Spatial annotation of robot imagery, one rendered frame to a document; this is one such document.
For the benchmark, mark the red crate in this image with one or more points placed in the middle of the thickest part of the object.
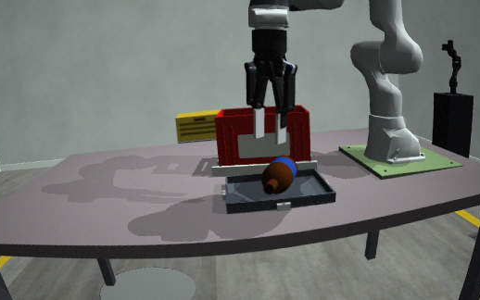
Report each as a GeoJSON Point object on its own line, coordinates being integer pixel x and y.
{"type": "Point", "coordinates": [236, 145]}

